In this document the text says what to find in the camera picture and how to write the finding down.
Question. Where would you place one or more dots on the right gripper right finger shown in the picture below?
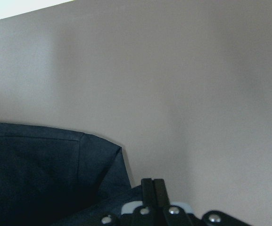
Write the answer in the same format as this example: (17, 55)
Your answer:
(170, 213)

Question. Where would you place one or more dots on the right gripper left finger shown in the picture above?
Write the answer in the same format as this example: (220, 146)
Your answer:
(144, 212)

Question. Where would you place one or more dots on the black printed t-shirt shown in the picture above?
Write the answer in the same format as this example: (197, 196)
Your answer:
(57, 177)

